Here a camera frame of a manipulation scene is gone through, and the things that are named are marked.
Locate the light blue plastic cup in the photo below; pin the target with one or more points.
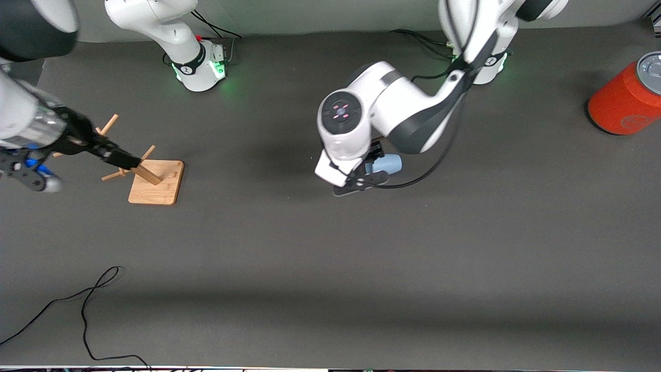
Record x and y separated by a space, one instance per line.
387 164

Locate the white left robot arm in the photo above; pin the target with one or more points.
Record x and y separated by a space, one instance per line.
403 103

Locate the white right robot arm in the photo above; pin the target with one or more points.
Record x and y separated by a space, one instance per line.
170 31

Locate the wooden cup stand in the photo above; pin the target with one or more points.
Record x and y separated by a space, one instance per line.
157 186

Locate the dark grey table cloth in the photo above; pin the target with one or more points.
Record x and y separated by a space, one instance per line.
330 258

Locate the orange cylindrical speaker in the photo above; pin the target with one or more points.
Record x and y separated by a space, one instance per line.
625 98

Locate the aluminium frame rail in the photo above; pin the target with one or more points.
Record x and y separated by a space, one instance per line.
655 19

